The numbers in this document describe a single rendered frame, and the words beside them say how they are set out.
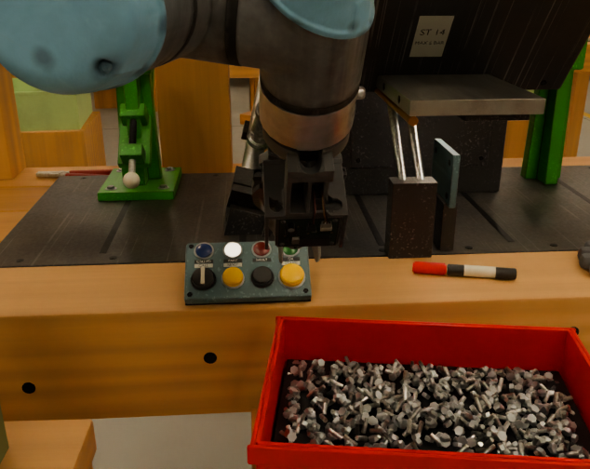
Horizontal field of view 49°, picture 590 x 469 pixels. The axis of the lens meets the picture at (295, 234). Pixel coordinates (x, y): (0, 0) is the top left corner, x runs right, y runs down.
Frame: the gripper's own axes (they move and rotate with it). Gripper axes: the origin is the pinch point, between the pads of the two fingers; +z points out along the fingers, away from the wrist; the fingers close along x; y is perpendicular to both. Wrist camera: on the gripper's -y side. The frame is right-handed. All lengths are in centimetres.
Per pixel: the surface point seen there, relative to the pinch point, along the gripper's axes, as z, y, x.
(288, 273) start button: 8.3, 0.0, -0.4
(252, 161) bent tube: 18.2, -25.3, -4.1
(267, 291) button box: 9.4, 1.8, -3.0
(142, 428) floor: 138, -22, -38
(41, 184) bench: 45, -42, -45
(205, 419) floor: 140, -25, -20
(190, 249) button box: 9.4, -4.3, -12.1
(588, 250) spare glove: 13.6, -5.0, 40.1
